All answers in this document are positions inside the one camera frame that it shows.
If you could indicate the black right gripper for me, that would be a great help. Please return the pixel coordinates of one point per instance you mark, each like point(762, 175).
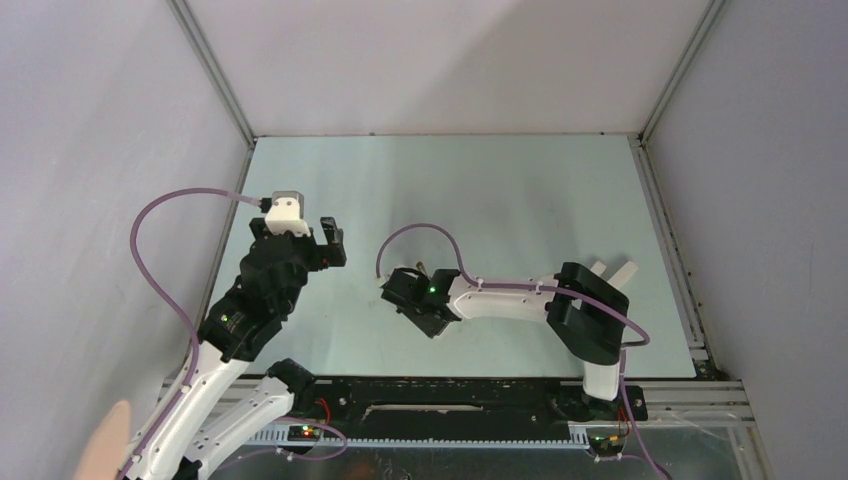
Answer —
point(430, 329)

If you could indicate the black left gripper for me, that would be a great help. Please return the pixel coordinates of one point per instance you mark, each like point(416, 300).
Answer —
point(333, 254)

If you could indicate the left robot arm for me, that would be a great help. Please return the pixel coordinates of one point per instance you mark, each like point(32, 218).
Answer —
point(181, 441)

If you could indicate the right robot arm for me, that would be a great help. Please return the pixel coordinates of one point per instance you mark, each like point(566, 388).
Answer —
point(580, 307)

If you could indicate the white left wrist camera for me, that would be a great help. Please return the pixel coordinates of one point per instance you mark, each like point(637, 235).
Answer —
point(284, 213)

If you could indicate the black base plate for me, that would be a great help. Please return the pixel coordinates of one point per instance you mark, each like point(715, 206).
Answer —
point(462, 408)

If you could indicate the grey cable duct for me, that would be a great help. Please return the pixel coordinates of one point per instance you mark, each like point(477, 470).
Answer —
point(299, 435)

